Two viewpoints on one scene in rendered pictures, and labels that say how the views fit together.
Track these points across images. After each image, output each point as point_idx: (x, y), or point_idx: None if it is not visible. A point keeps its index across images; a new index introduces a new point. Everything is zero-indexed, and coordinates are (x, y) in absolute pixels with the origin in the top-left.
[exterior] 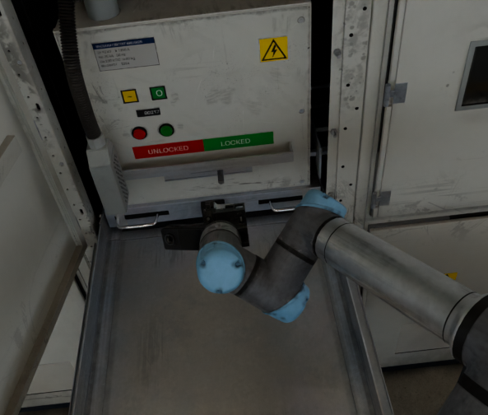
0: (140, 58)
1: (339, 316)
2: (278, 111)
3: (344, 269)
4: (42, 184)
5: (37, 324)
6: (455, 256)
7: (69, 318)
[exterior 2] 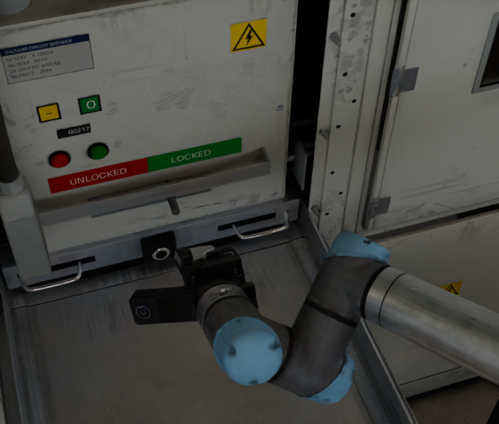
0: (67, 62)
1: (356, 372)
2: (250, 111)
3: (410, 334)
4: None
5: None
6: (461, 262)
7: None
